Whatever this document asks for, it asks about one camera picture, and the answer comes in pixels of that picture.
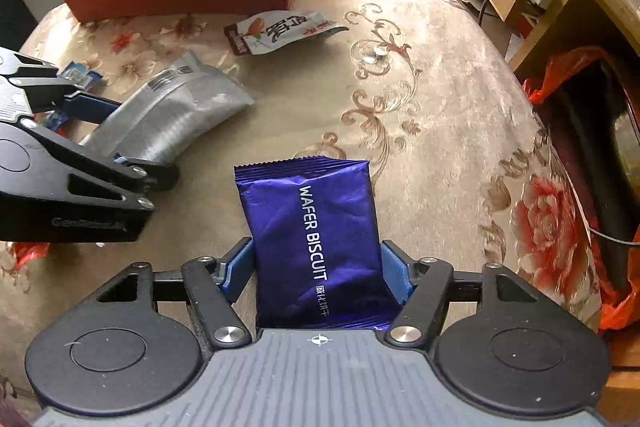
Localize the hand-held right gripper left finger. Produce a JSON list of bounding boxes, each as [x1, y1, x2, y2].
[[92, 237, 256, 350]]

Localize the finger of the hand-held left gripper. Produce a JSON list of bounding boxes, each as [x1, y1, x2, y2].
[[17, 117, 180, 212], [0, 48, 123, 125]]

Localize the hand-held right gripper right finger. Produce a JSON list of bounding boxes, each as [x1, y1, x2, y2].
[[381, 239, 543, 350]]

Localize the small blue candy packet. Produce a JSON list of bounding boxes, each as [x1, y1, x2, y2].
[[45, 61, 103, 128]]

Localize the silver green snack packet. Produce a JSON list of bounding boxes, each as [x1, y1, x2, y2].
[[80, 51, 256, 168]]

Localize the blue wafer biscuit packet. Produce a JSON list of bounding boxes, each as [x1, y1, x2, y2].
[[234, 156, 401, 330]]

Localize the silver foil meat pouch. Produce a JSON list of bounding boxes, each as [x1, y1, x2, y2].
[[223, 10, 351, 56]]

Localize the beige floral tablecloth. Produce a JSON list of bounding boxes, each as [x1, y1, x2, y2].
[[0, 0, 603, 408]]

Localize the orange plastic bag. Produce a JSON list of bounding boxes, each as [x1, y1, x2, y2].
[[522, 47, 640, 333]]

